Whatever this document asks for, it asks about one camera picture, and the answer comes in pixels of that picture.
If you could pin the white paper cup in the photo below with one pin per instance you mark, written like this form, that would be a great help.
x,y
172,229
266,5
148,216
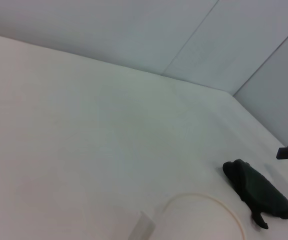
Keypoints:
x,y
204,220

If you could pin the dark blue rag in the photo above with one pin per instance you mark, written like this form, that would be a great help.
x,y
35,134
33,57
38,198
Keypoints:
x,y
256,190

